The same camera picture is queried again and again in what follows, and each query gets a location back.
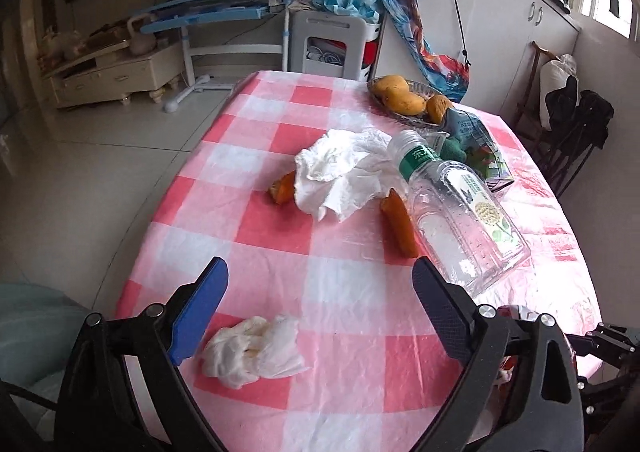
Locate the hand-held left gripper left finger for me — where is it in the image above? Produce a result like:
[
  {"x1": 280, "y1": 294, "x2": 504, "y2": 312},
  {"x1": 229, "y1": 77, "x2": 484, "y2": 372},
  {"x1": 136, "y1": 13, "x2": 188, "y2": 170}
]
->
[{"x1": 52, "y1": 256, "x2": 230, "y2": 452}]

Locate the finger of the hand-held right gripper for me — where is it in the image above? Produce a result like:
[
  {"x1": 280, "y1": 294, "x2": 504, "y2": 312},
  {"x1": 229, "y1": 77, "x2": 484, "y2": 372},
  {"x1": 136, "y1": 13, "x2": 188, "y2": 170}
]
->
[
  {"x1": 567, "y1": 322, "x2": 640, "y2": 364},
  {"x1": 575, "y1": 372, "x2": 640, "y2": 425}
]

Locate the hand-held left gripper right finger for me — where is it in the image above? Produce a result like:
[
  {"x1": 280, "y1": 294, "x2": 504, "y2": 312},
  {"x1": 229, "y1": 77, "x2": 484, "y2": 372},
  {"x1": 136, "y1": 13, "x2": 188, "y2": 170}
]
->
[{"x1": 411, "y1": 257, "x2": 586, "y2": 452}]

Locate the small white tissue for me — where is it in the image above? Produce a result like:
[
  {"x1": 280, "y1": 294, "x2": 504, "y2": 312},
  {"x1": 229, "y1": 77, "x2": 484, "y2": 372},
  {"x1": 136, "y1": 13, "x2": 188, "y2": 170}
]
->
[{"x1": 200, "y1": 315, "x2": 311, "y2": 390}]

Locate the red snack bag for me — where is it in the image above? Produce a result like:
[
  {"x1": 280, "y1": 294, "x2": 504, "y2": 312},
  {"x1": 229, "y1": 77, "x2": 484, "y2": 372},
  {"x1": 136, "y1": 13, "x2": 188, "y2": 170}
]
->
[{"x1": 492, "y1": 305, "x2": 568, "y2": 388}]

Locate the clear plastic bottle green label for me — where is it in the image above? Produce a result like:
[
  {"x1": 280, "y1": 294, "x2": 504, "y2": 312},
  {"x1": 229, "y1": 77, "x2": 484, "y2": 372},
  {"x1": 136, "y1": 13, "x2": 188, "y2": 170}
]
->
[{"x1": 387, "y1": 129, "x2": 532, "y2": 298}]

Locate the long orange carrot piece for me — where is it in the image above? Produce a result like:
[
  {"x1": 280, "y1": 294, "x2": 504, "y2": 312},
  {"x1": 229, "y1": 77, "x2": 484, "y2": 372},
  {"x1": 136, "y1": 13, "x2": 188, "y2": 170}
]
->
[{"x1": 380, "y1": 188, "x2": 420, "y2": 259}]

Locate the short orange carrot piece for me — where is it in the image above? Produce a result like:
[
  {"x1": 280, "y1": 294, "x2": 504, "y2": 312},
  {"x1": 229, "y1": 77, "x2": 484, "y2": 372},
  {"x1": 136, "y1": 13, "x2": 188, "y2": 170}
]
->
[{"x1": 269, "y1": 171, "x2": 297, "y2": 205}]

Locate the green plush toy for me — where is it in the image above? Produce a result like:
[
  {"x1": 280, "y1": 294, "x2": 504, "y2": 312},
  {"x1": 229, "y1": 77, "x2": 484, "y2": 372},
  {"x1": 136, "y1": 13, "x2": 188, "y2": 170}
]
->
[{"x1": 440, "y1": 137, "x2": 468, "y2": 164}]

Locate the large white paper towel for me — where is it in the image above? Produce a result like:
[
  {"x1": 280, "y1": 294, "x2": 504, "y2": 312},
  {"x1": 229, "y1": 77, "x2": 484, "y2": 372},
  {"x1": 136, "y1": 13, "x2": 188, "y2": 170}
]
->
[{"x1": 294, "y1": 128, "x2": 396, "y2": 224}]

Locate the pink checked tablecloth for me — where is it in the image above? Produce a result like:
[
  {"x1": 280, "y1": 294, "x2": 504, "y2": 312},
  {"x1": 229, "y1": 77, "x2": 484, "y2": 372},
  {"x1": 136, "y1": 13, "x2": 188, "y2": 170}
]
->
[{"x1": 114, "y1": 70, "x2": 606, "y2": 452}]

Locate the fruit bowl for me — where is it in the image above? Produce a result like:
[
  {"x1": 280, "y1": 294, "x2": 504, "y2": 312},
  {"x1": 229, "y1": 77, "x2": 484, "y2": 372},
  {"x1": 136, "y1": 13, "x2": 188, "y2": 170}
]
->
[{"x1": 367, "y1": 77, "x2": 458, "y2": 129}]

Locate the yellow mango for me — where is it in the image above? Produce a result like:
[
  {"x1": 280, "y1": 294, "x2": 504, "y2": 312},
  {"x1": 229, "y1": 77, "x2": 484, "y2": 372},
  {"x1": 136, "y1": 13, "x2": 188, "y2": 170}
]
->
[
  {"x1": 385, "y1": 90, "x2": 426, "y2": 115},
  {"x1": 425, "y1": 95, "x2": 453, "y2": 124},
  {"x1": 374, "y1": 75, "x2": 410, "y2": 103}
]

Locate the wooden chair with black clothes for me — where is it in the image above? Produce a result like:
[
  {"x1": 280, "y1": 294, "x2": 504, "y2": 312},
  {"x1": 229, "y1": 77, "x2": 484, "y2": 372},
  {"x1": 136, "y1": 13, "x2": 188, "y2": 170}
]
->
[{"x1": 545, "y1": 77, "x2": 616, "y2": 198}]

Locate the cream television cabinet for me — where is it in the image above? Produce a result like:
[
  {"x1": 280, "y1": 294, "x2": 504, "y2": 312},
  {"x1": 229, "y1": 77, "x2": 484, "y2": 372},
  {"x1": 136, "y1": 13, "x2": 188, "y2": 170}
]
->
[{"x1": 42, "y1": 25, "x2": 183, "y2": 108}]

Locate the white sack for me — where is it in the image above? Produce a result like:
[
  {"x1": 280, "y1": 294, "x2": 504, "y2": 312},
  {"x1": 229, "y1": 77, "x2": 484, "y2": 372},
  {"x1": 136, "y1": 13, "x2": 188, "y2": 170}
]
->
[{"x1": 539, "y1": 54, "x2": 578, "y2": 130}]

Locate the colourful printed bag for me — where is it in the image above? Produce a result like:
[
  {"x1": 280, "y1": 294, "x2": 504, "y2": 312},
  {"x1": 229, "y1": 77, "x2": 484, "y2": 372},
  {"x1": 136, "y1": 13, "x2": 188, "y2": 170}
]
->
[{"x1": 380, "y1": 0, "x2": 472, "y2": 103}]

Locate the white cabinet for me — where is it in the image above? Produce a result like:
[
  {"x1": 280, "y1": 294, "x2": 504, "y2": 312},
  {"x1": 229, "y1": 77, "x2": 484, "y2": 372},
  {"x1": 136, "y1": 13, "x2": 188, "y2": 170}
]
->
[{"x1": 372, "y1": 0, "x2": 581, "y2": 133}]

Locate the pile of plush toys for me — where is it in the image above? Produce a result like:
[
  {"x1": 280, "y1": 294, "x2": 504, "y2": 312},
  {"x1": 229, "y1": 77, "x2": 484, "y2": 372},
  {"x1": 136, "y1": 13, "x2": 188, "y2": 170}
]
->
[{"x1": 45, "y1": 27, "x2": 83, "y2": 60}]

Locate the white plastic stool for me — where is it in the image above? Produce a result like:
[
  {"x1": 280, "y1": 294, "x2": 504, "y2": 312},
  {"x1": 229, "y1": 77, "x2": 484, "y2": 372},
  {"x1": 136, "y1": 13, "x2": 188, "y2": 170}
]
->
[{"x1": 287, "y1": 7, "x2": 383, "y2": 80}]

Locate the blue study desk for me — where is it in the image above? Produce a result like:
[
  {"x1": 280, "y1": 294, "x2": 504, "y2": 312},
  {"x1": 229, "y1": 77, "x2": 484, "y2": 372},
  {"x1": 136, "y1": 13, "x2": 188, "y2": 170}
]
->
[{"x1": 135, "y1": 0, "x2": 318, "y2": 113}]

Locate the blue plastic bag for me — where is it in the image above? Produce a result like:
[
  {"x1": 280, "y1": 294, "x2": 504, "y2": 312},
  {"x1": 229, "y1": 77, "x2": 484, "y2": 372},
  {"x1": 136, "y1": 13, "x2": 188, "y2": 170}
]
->
[{"x1": 310, "y1": 0, "x2": 386, "y2": 26}]

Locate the black cord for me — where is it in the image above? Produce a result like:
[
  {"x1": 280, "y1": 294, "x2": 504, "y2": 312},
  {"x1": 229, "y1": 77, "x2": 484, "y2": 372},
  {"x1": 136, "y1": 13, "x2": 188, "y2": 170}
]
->
[{"x1": 415, "y1": 0, "x2": 473, "y2": 68}]

